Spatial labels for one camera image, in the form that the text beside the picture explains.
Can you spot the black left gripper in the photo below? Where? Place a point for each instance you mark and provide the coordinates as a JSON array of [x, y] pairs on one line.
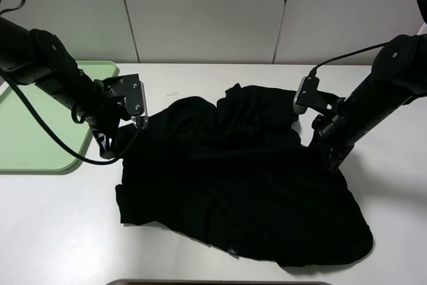
[[98, 103]]

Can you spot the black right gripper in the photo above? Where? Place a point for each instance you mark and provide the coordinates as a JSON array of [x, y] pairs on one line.
[[333, 137]]

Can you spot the black short sleeve shirt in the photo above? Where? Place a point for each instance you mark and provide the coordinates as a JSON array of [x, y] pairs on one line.
[[236, 176]]

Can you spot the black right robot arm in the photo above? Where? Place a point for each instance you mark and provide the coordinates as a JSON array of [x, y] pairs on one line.
[[397, 78]]

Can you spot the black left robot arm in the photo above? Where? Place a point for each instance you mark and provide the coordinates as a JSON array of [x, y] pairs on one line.
[[38, 57]]

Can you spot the light green plastic tray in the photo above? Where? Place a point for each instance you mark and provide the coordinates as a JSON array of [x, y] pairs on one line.
[[25, 147]]

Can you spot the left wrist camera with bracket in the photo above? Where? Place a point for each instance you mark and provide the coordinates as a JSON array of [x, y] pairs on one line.
[[126, 98]]

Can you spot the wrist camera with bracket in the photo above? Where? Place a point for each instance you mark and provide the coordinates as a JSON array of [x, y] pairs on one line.
[[126, 98], [308, 96]]

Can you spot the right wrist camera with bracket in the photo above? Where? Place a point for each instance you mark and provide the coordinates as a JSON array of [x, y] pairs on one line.
[[308, 96]]

